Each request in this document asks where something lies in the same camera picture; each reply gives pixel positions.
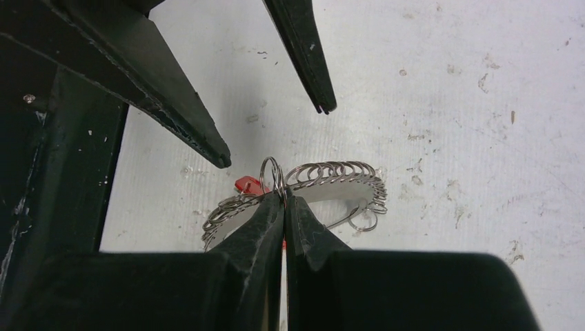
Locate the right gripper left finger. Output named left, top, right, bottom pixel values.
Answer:
left=9, top=193, right=285, bottom=330

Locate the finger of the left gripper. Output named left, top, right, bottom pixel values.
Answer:
left=264, top=0, right=337, bottom=114

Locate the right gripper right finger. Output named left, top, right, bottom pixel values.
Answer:
left=285, top=197, right=539, bottom=330

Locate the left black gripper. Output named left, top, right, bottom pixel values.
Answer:
left=1, top=1, right=232, bottom=320

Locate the metal keyring organizer red handle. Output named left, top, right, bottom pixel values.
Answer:
left=201, top=161, right=388, bottom=251

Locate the key with red tag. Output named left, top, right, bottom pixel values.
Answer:
left=235, top=176, right=270, bottom=197

